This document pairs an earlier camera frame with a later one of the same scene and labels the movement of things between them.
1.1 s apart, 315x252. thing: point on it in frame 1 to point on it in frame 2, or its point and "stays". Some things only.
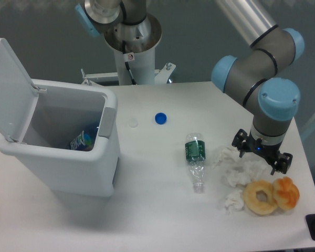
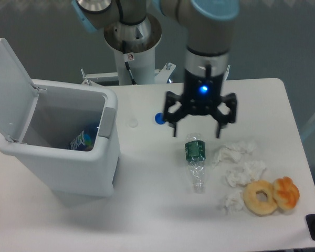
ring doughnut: x=255 y=205 stays
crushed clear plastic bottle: x=195 y=154 stays
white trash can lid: x=13 y=97 stays
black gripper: x=271 y=153 to x=201 y=94
